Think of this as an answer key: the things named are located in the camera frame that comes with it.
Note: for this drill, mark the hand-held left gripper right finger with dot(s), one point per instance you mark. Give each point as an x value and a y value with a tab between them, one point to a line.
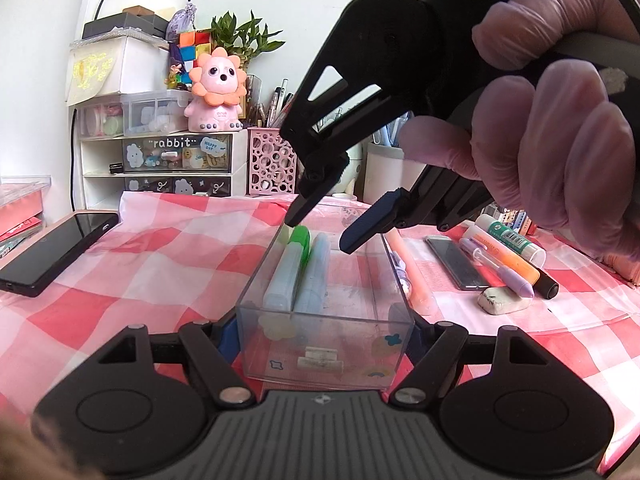
440	355

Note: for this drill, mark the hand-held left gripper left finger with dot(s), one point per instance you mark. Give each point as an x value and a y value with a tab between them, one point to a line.
229	335

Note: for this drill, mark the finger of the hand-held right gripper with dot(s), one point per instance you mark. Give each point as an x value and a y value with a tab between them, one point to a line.
370	40
367	225

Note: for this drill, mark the peach pen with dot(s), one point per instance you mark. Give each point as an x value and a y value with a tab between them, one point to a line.
419	285

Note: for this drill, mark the green capped highlighter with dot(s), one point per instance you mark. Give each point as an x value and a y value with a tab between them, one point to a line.
281	280

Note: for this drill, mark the light blue highlighter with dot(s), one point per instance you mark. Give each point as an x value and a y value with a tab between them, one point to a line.
312	285

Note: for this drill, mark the clear plastic box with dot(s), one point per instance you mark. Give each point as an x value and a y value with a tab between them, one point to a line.
350	310

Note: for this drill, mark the purple pen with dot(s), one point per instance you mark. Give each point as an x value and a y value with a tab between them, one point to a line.
515	282

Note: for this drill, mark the orange highlighter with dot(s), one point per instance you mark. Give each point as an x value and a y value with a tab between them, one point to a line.
525	267

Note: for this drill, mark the person's right hand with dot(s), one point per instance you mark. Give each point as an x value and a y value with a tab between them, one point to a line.
550	135

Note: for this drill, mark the white pen holder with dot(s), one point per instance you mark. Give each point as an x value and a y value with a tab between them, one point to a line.
382	175

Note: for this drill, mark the white eraser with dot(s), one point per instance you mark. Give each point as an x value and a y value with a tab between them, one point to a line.
500	304

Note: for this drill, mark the bunch of pastel pens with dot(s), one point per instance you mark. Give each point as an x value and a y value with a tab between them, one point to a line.
387	130

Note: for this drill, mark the red white checked tablecloth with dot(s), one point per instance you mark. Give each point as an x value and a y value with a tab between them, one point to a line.
150	270

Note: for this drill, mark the pink mesh pen holder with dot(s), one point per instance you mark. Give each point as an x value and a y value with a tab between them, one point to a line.
270	165

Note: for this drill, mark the green bamboo plant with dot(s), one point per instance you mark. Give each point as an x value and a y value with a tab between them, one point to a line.
245	40

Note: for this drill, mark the glass vase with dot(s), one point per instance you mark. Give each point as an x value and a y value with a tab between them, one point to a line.
254	100

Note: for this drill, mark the green white glue stick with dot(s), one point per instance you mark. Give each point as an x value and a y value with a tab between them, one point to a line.
510	240

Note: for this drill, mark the pink lion toy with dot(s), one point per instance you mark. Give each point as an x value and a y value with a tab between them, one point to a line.
215	105

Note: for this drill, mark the colourful puzzle cube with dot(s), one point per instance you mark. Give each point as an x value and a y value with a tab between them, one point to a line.
192	45

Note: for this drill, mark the lavender pouch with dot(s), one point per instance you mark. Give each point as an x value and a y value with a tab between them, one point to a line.
181	22

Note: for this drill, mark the black smartphone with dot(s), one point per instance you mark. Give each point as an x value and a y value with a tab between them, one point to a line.
55	250

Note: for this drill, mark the white desktop drawer organizer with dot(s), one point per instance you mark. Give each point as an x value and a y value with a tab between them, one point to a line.
100	160

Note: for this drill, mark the clear storage box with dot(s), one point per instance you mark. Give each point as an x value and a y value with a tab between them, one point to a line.
157	115
100	120

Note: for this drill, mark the white storage box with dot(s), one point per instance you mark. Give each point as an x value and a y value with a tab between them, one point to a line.
145	65

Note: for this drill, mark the dark grey box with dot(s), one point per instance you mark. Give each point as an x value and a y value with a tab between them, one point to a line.
125	27

